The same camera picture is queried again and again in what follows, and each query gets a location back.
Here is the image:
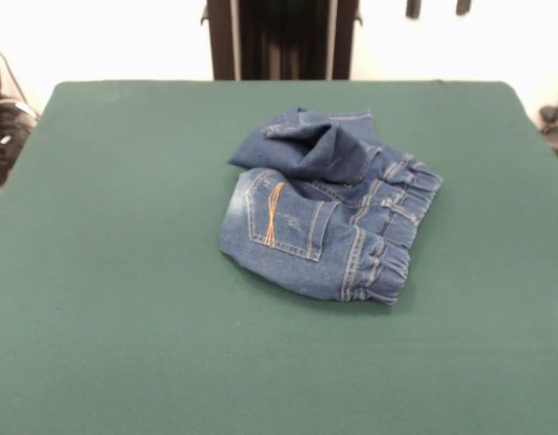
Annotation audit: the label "blue denim jeans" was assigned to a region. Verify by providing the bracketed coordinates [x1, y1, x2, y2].
[217, 106, 445, 309]

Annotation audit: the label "black floor device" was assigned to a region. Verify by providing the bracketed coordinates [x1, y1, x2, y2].
[538, 104, 558, 171]

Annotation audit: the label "dark green table cloth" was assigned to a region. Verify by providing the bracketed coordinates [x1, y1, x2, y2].
[0, 80, 558, 435]

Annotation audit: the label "black equipment pile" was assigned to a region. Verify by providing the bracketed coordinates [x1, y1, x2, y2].
[0, 65, 38, 188]

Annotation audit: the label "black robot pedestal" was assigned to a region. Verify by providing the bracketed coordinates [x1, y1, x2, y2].
[201, 0, 364, 82]

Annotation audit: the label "thin grey cable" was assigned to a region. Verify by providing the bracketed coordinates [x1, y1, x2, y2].
[0, 38, 40, 121]

